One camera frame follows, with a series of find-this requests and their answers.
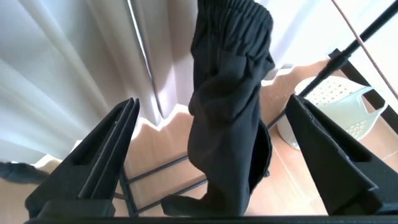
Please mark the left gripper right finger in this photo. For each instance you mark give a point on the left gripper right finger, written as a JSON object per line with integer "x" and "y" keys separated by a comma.
{"x": 351, "y": 189}

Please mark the beige curtain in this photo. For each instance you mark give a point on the beige curtain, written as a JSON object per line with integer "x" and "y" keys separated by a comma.
{"x": 62, "y": 77}

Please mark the black shorts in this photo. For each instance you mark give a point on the black shorts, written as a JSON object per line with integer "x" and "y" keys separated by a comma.
{"x": 230, "y": 93}

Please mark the white laundry basket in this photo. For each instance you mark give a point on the white laundry basket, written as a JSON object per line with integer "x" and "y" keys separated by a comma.
{"x": 342, "y": 105}

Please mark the pink clothes hanger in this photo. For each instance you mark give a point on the pink clothes hanger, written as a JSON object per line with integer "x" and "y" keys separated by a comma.
{"x": 344, "y": 18}

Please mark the black clothes rack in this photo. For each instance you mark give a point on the black clothes rack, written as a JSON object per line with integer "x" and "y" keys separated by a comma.
{"x": 339, "y": 59}

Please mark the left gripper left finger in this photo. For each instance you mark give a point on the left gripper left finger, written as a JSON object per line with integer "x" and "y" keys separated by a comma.
{"x": 56, "y": 199}

